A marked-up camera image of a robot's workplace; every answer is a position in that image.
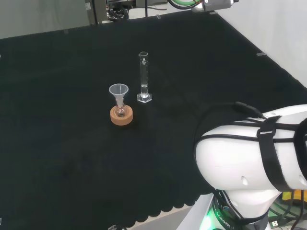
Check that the clear glass graduated cylinder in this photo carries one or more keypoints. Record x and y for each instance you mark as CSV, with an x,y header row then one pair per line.
x,y
144,72

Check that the small round-bottom glass flask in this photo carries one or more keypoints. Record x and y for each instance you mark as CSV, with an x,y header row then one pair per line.
x,y
120,111

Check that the clear plastic funnel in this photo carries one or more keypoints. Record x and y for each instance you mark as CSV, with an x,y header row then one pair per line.
x,y
118,89

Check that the black bench cloth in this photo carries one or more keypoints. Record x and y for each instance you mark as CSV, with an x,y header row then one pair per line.
x,y
72,143

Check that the grey tape strip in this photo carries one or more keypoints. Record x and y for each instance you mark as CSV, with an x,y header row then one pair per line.
x,y
158,16
213,13
261,54

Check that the black tripod pole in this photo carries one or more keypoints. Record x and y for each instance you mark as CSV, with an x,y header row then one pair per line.
x,y
145,8

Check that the pale board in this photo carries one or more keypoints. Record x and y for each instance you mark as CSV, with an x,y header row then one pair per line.
x,y
199,215

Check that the yellow stop button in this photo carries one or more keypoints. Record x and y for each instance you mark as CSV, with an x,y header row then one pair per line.
x,y
287,195

